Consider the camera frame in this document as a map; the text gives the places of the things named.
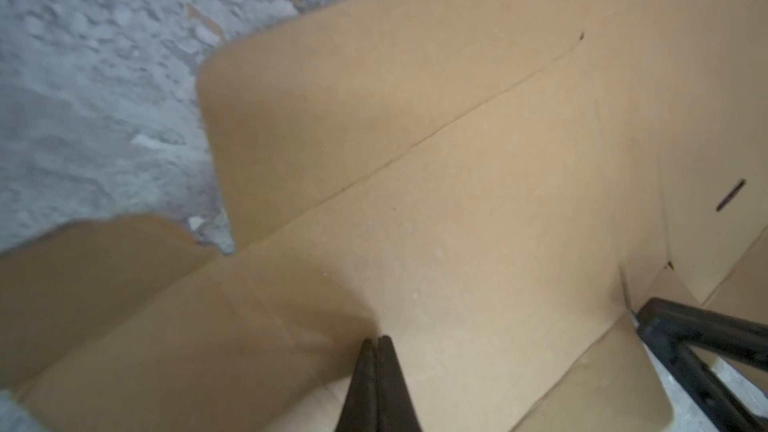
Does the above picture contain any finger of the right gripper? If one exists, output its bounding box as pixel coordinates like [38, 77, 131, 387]
[636, 297, 767, 431]

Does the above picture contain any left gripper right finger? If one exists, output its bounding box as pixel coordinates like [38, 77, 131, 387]
[375, 335, 422, 432]

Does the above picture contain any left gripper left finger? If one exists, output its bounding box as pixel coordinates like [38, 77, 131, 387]
[335, 339, 378, 432]

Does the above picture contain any brown cardboard box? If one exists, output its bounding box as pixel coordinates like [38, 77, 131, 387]
[1, 0, 767, 431]

